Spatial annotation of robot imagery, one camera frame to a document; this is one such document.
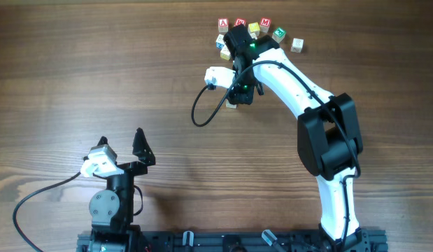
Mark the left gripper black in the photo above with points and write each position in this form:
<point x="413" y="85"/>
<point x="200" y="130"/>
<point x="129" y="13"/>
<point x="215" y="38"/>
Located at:
<point x="139" y="150"/>

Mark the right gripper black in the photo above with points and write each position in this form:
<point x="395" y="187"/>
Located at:
<point x="237" y="97"/>

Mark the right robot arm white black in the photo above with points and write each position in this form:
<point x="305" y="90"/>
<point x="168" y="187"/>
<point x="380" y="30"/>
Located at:
<point x="328" y="132"/>

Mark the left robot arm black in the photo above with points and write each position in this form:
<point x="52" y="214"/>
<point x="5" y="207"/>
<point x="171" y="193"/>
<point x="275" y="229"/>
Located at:
<point x="112" y="209"/>

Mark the blue sided white block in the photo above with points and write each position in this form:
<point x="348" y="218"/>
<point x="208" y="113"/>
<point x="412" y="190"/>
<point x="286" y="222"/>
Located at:
<point x="220" y="42"/>

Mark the yellow sided white block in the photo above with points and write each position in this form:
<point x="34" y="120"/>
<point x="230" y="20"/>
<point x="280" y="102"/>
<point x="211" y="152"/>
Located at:
<point x="225" y="53"/>

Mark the red letter W block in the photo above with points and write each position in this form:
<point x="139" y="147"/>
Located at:
<point x="240" y="21"/>

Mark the yellow top block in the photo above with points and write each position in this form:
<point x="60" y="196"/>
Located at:
<point x="254" y="30"/>

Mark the red letter A block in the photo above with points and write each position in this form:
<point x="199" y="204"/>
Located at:
<point x="223" y="25"/>

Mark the red letter M block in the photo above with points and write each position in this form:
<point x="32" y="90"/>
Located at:
<point x="264" y="24"/>

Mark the green top block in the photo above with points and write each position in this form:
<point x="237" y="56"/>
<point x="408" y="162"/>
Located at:
<point x="278" y="34"/>

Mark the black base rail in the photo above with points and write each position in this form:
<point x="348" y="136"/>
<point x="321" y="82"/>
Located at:
<point x="301" y="240"/>

